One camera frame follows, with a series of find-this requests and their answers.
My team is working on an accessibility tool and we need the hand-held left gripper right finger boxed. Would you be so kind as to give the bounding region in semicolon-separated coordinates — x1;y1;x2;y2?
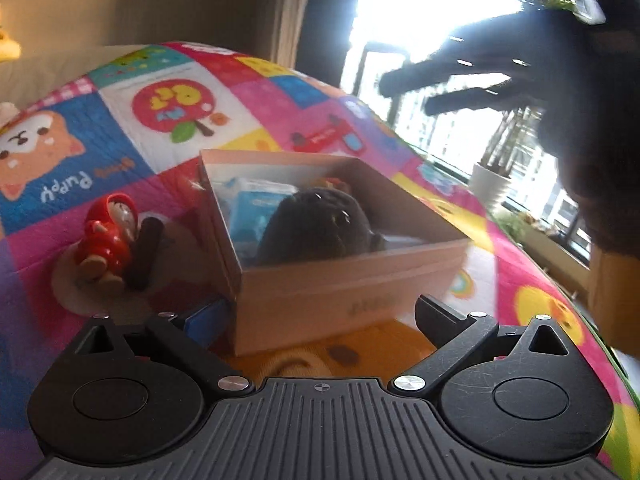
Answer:
392;294;586;397

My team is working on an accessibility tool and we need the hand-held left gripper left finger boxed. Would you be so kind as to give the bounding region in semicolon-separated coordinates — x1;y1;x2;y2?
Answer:
75;297;255;397

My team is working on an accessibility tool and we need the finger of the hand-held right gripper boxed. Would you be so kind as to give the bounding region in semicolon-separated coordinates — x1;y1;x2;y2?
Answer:
377;15;546;98
424;77;548;117

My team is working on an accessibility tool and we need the pink cardboard box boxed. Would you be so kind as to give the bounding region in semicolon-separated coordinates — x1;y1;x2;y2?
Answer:
197;149;473;358

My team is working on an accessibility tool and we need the blue white wipes packet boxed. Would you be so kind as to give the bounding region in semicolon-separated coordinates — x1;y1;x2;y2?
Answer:
220;177;301;261

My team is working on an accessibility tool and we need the black plush toy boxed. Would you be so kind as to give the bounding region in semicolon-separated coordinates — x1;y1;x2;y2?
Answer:
255;187;388;266

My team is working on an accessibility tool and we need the potted plant white pot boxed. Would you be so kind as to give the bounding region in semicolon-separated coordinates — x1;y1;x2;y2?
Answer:
470;105;546;211

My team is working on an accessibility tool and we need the black cylinder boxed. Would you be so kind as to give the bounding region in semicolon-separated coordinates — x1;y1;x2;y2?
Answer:
125;217;166;292

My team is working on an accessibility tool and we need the long balcony planter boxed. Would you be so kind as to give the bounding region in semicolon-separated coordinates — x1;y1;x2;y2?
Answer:
492;207;593;301

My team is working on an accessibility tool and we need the red hooded doll figure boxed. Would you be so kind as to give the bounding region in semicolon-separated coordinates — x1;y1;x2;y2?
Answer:
77;192;138;286

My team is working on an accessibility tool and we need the window curtain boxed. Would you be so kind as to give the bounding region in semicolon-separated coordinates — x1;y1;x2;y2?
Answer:
270;0;361;93

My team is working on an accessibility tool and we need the small orange toy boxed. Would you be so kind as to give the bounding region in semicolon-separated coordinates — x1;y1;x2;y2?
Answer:
315;175;353;193

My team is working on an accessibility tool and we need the colourful printed play mat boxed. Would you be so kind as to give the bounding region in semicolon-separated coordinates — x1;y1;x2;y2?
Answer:
0;42;640;476

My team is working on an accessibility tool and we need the grey sofa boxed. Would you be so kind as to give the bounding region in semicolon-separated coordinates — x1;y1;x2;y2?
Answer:
0;42;151;111

